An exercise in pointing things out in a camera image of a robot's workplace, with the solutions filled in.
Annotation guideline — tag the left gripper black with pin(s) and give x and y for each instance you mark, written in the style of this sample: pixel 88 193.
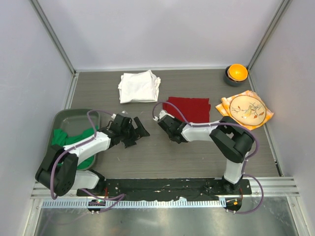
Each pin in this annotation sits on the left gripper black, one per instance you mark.
pixel 138 132

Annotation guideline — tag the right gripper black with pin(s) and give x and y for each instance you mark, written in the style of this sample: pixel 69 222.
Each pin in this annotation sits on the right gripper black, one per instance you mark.
pixel 174 120

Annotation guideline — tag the red t-shirt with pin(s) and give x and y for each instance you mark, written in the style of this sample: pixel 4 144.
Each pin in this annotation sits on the red t-shirt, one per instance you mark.
pixel 196 110

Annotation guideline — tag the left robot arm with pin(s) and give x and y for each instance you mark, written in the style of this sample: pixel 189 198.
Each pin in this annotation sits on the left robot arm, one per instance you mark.
pixel 58 169

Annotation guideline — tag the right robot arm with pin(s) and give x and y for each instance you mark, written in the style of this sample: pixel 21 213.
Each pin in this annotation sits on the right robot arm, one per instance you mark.
pixel 231 139

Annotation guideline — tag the folded white t-shirt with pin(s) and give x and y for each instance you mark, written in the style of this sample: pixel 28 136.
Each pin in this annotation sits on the folded white t-shirt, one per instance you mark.
pixel 139 87

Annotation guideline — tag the grey plastic tray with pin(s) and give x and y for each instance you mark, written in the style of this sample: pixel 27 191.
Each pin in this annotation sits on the grey plastic tray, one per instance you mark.
pixel 74 122

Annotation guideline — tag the green t-shirt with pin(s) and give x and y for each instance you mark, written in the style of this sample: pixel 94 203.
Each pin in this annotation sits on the green t-shirt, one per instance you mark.
pixel 61 138

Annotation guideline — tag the embroidered round plate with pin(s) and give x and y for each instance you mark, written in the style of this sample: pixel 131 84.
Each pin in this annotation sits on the embroidered round plate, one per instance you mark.
pixel 247 110

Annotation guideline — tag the orange bowl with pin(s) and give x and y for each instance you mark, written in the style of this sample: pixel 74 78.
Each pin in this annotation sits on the orange bowl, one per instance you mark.
pixel 237 72

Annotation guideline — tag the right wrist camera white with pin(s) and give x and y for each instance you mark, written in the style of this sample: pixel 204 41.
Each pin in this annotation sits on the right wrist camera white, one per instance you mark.
pixel 161 115

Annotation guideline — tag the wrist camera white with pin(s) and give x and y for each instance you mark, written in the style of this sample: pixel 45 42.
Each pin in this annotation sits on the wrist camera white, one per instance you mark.
pixel 122 113
pixel 161 115

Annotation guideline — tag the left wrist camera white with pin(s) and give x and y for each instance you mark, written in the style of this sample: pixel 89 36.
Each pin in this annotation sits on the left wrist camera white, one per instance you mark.
pixel 122 113

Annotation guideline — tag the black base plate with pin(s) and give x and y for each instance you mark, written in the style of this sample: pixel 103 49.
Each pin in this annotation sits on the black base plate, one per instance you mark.
pixel 167 189

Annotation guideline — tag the white slotted cable duct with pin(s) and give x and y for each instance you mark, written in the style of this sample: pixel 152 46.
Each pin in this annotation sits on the white slotted cable duct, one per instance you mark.
pixel 93 203

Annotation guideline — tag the aluminium rail frame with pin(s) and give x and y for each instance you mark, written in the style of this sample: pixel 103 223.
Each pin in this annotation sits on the aluminium rail frame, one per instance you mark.
pixel 272 186

